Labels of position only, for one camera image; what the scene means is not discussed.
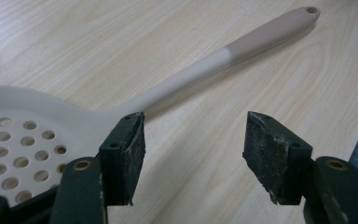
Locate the white slotted skimmer spoon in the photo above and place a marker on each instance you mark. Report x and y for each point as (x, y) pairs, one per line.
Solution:
(180, 81)

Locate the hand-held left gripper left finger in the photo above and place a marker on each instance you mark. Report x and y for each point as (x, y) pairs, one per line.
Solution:
(121, 161)

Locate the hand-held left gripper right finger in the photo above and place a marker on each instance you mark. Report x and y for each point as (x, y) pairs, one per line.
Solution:
(270, 158)

